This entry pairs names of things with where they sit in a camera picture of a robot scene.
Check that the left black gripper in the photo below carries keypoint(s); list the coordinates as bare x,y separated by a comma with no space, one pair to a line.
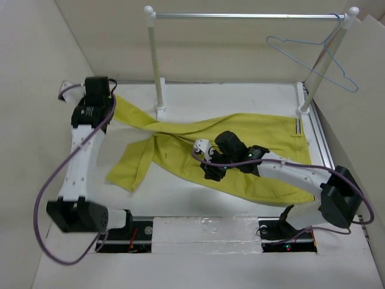
85,99

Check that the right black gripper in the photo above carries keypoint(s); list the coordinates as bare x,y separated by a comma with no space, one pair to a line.
211,172

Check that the yellow trousers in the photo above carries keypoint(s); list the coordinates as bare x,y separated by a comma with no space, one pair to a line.
171,144

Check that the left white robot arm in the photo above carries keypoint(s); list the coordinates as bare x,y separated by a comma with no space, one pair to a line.
76,210

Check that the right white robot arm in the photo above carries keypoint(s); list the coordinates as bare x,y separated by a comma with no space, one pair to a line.
335,192

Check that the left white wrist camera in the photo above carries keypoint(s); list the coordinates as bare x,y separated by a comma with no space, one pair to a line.
71,93

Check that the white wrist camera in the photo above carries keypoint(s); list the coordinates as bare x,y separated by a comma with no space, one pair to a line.
71,93
204,146

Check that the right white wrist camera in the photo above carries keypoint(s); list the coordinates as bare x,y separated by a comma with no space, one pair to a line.
204,146

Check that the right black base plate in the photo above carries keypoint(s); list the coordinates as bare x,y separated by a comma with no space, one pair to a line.
280,237

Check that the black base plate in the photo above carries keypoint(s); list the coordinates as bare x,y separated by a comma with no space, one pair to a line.
135,239
280,237

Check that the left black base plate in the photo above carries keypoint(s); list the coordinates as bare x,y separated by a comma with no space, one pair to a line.
135,239

